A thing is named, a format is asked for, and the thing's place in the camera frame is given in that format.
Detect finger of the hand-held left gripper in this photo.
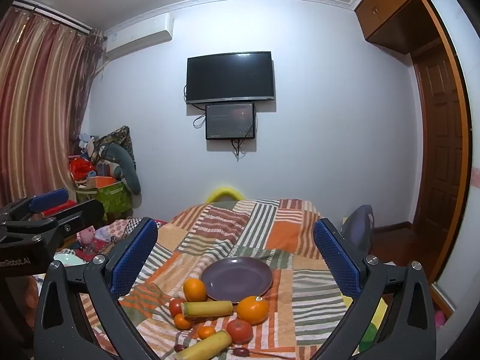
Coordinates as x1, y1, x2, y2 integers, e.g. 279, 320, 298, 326
0, 199, 105, 249
0, 188, 70, 226

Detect black monitor cable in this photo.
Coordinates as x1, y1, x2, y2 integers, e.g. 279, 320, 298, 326
193, 103, 257, 162

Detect colourful bedsheet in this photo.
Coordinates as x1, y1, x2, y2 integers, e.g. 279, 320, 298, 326
343, 295, 389, 353

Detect striped red curtain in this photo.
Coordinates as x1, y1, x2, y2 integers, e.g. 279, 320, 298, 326
0, 2, 104, 214

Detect dark patterned cushion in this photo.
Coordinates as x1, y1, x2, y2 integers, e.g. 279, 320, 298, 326
93, 125, 136, 166

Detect purple plate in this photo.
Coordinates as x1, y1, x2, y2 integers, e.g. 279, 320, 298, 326
200, 256, 274, 305

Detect red bag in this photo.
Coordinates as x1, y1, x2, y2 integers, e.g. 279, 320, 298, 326
69, 157, 97, 185

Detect striped patchwork blanket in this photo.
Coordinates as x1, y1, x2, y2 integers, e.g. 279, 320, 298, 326
79, 198, 376, 360

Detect black wall television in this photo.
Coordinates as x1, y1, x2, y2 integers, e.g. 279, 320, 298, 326
186, 51, 276, 105

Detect small black wall monitor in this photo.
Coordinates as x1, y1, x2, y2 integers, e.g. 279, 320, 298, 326
205, 102, 256, 140

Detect white air conditioner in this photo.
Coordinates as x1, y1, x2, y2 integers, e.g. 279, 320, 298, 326
104, 12, 175, 61

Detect brown wooden door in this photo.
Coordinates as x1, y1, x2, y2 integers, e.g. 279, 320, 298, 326
410, 41, 466, 267

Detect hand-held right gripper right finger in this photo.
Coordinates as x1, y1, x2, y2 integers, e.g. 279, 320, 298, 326
313, 217, 437, 360

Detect wooden wardrobe frame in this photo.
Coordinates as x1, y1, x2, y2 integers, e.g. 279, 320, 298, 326
417, 0, 480, 308

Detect red and blue box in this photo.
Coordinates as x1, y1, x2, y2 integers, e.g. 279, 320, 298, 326
40, 199, 80, 219

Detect large orange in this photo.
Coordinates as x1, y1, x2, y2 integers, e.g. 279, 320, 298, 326
236, 295, 271, 325
183, 278, 208, 302

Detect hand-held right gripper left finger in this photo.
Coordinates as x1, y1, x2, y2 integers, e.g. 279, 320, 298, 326
34, 216, 159, 360

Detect floral quilt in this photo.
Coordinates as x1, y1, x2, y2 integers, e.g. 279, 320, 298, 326
92, 217, 168, 257

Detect orange box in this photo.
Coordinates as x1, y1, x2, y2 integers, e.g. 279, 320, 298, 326
87, 175, 114, 189

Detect wooden overhead cabinet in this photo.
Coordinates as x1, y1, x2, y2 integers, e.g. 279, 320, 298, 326
354, 0, 451, 55

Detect yellow curved cushion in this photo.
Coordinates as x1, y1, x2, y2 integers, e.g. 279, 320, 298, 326
205, 186, 246, 203

